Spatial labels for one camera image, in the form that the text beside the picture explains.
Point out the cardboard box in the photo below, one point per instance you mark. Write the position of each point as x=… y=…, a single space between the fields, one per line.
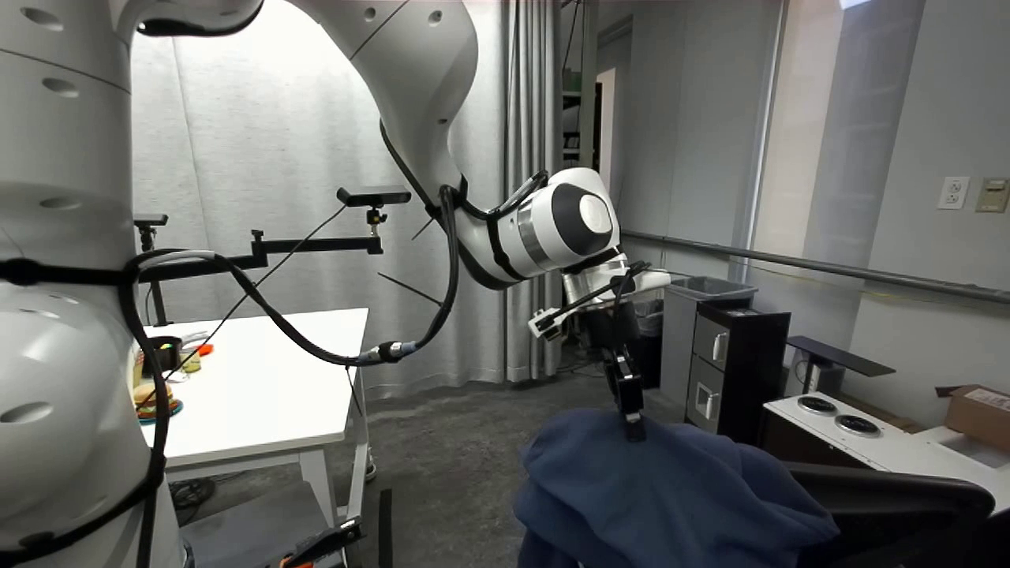
x=983 y=415

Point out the white curtain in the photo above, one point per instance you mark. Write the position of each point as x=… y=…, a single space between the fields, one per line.
x=262 y=127

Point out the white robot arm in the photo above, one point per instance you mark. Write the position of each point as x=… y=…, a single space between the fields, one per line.
x=63 y=210

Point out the orange black clamp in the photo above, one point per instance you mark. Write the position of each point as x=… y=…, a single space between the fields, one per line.
x=326 y=540

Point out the small orange toy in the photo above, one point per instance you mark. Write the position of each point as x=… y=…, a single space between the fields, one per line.
x=204 y=350

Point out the black stereo camera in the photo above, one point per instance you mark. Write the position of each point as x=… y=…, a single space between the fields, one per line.
x=374 y=196

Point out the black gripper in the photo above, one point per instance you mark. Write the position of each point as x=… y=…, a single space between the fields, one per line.
x=613 y=337

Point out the white table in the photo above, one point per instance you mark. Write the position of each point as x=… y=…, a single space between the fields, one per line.
x=272 y=379

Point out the white desk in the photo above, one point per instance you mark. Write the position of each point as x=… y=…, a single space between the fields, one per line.
x=893 y=445

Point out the black camera boom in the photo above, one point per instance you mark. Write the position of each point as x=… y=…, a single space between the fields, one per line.
x=318 y=243

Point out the black mesh armchair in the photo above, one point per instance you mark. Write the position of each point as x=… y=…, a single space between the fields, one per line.
x=905 y=515

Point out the blue hoodie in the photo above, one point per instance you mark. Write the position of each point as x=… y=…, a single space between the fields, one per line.
x=673 y=495

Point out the grey wall rail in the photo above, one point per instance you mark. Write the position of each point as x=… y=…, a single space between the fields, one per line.
x=841 y=270

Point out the black computer tower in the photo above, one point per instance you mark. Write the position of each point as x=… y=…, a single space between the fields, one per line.
x=753 y=358

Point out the colourful toy food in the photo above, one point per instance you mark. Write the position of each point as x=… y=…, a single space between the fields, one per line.
x=152 y=395

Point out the black cylindrical bin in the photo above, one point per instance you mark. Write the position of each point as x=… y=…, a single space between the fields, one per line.
x=656 y=358

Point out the beige wall plate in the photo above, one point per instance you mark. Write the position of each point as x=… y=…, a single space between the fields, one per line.
x=996 y=196

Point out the black flat bar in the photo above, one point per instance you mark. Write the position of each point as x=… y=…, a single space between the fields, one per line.
x=385 y=531

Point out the dark storage shelf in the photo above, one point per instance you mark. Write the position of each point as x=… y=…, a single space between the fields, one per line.
x=571 y=136

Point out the black tray shelf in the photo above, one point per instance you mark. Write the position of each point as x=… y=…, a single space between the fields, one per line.
x=841 y=355

